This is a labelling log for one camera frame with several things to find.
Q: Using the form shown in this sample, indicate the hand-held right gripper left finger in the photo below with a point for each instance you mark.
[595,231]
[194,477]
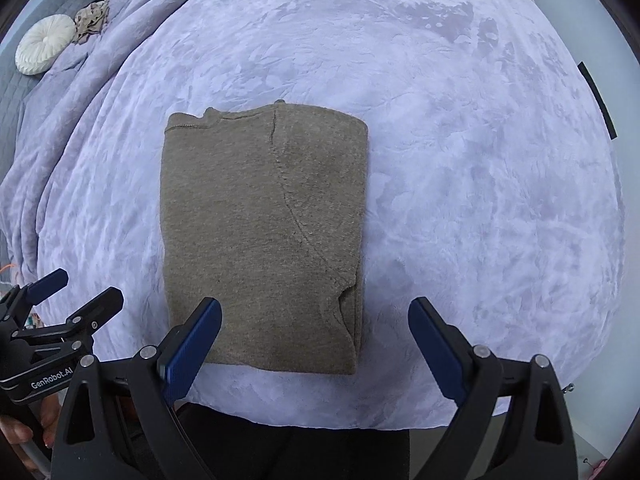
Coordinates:
[192,350]

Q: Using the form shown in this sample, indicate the person's left hand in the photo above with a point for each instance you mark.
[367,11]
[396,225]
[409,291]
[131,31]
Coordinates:
[50,420]

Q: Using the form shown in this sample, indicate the lavender plush blanket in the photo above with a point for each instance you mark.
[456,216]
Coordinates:
[450,160]

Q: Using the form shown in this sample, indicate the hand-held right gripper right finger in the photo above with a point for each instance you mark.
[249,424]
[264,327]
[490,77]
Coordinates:
[437,352]

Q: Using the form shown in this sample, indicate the beige crumpled cloth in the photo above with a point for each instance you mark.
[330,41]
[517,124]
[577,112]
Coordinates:
[92,20]

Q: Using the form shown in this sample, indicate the black wall strip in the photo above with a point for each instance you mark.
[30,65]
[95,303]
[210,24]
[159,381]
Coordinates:
[597,100]

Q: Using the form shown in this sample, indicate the person's black pants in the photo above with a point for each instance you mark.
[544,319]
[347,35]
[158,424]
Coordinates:
[300,450]

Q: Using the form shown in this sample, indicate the olive knit sweater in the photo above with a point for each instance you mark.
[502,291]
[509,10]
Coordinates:
[250,220]

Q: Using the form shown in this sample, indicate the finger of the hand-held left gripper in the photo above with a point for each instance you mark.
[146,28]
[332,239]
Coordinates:
[102,305]
[47,285]

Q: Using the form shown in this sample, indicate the white round pillow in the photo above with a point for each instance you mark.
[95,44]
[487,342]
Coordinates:
[45,42]

